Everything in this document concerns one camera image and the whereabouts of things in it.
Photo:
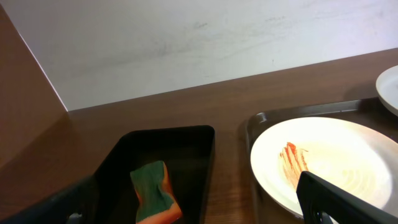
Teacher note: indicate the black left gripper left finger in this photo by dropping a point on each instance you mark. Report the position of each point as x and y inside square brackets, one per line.
[73, 204]

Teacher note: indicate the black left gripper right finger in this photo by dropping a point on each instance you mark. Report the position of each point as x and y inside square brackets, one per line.
[323, 202]

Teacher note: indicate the white plate with orange smear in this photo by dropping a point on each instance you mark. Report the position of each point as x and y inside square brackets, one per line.
[353, 157]

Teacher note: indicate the green and orange sponge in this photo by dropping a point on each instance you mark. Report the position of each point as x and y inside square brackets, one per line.
[157, 203]

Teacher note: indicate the brown serving tray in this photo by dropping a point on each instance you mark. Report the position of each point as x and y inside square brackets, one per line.
[368, 112]

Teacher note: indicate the black sponge tray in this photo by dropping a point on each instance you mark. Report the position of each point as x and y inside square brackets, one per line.
[188, 155]

